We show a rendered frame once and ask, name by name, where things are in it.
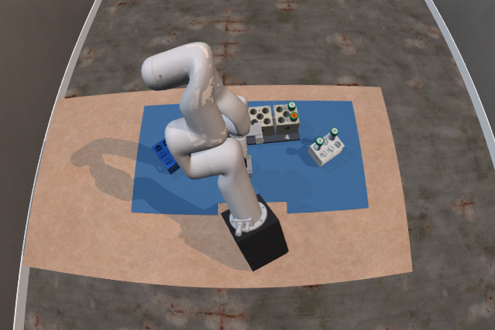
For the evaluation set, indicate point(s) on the blue flat mat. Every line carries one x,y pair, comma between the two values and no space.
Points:
281,171

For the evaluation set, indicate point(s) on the blue tube rack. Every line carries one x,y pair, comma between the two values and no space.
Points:
171,164

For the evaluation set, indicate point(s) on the white tube rack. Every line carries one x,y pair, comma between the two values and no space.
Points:
328,150

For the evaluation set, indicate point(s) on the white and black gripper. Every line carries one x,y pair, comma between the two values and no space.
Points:
244,144

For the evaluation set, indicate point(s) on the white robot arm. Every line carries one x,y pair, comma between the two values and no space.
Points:
204,105

